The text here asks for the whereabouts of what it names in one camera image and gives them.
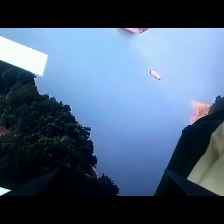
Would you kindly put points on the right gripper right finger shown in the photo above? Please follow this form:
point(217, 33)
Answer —
point(178, 186)

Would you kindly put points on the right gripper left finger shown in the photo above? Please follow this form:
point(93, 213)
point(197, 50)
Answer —
point(41, 185)

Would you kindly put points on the white garment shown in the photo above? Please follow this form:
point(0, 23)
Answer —
point(210, 165)

